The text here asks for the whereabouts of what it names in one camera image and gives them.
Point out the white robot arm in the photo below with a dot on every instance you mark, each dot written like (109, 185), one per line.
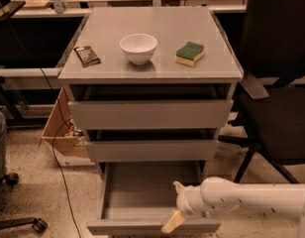
(285, 199)

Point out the green yellow sponge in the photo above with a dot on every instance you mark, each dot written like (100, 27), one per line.
(190, 54)

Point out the wooden box on floor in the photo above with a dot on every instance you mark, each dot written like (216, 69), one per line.
(62, 137)

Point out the dark snack packet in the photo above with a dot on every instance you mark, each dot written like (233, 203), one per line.
(87, 56)

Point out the grey middle drawer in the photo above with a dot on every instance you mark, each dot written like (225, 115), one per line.
(151, 145)

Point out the grey chair at left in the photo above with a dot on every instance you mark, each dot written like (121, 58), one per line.
(11, 179)

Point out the grey bottom drawer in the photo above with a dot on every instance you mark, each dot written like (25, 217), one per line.
(137, 198)

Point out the grey top drawer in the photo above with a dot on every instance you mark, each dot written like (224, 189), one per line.
(147, 106)

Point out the black office chair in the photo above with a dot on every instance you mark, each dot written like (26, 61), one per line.
(272, 111)

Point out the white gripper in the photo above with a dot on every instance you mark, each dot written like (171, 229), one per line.
(182, 199)

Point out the grey drawer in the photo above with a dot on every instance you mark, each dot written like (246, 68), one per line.
(151, 145)
(147, 106)
(137, 198)

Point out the grey drawer cabinet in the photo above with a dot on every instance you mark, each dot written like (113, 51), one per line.
(173, 27)

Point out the white bowl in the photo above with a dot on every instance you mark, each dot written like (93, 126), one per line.
(138, 48)

